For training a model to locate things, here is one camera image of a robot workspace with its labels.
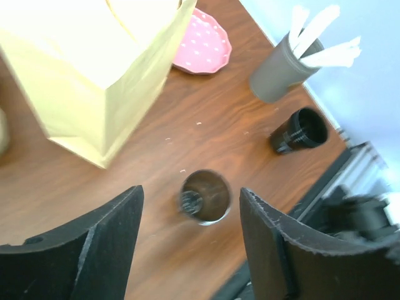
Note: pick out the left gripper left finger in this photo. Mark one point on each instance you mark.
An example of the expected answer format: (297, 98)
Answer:
(89, 257)

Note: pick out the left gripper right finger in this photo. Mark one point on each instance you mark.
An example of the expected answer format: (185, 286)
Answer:
(326, 267)

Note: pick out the black coffee cup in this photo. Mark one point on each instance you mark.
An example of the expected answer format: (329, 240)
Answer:
(305, 129)
(205, 196)

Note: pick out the cardboard cup carrier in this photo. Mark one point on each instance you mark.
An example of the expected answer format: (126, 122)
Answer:
(4, 133)

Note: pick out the grey straw holder cup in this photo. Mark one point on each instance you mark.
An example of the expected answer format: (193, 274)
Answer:
(279, 73)

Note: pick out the pink polka dot plate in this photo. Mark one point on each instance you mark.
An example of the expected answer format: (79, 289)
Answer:
(205, 48)

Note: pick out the aluminium frame rail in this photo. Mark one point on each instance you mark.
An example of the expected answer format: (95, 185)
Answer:
(363, 173)

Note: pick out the brown paper bag with handles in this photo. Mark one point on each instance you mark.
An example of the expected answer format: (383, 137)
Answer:
(91, 70)

